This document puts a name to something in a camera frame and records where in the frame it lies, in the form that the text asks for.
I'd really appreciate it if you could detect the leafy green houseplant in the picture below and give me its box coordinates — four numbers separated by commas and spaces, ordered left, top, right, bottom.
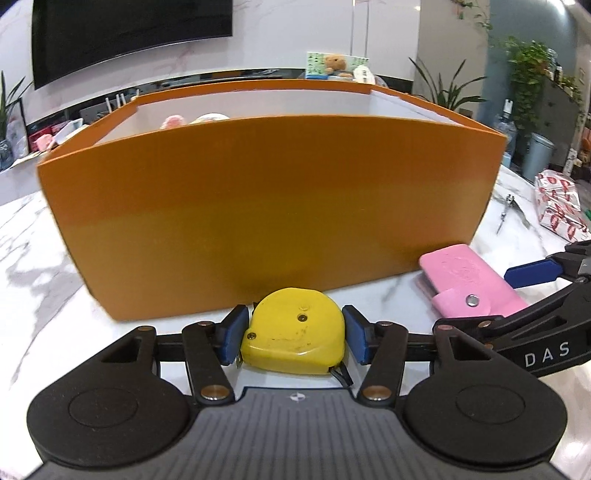
489, 34, 583, 131

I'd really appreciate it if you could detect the large blue water bottle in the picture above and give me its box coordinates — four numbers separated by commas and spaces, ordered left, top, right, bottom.
494, 99, 518, 167

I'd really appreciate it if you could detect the yellow tape measure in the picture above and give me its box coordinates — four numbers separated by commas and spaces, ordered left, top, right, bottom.
238, 287, 354, 387

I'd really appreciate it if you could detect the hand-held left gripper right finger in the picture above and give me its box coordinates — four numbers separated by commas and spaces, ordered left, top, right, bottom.
342, 305, 504, 404

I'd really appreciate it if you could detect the black flat television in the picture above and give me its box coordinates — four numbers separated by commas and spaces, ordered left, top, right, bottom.
31, 0, 234, 91

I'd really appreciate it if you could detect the white plastic box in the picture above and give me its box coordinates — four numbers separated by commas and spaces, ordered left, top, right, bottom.
53, 119, 85, 142

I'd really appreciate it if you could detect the orange cardboard box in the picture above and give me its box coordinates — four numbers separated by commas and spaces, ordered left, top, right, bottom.
36, 78, 509, 322

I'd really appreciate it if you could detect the metal nail clipper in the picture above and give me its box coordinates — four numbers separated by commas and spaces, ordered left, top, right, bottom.
496, 195, 532, 234

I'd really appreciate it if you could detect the pink snap case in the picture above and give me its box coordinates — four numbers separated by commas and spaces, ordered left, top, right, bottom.
418, 244, 530, 319

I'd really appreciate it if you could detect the white wifi router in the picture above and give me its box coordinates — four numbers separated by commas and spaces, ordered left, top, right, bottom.
105, 92, 140, 112

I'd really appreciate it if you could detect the grey trash can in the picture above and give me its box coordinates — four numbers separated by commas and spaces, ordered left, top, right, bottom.
524, 133, 555, 184

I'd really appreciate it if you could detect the pink box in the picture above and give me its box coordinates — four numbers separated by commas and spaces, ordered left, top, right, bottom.
28, 134, 59, 153

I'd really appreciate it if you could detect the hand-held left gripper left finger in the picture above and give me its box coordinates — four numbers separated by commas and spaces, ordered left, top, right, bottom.
99, 305, 250, 404

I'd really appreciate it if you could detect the green plant blue vase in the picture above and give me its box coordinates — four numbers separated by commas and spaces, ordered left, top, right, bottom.
0, 71, 34, 169

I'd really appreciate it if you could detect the red patterned gift box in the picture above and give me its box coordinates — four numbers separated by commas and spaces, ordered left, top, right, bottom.
534, 169, 591, 243

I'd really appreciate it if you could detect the teddy bear picture board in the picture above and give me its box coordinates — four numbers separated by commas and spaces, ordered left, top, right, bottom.
305, 52, 370, 83

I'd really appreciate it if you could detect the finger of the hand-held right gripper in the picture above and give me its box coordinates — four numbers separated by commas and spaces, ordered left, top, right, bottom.
504, 240, 591, 291
434, 277, 591, 347

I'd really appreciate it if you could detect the tall potted plant black pot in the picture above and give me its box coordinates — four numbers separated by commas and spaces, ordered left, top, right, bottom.
409, 58, 486, 116

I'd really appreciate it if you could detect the grey sideboard cabinet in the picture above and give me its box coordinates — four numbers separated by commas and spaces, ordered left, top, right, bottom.
540, 74, 588, 172

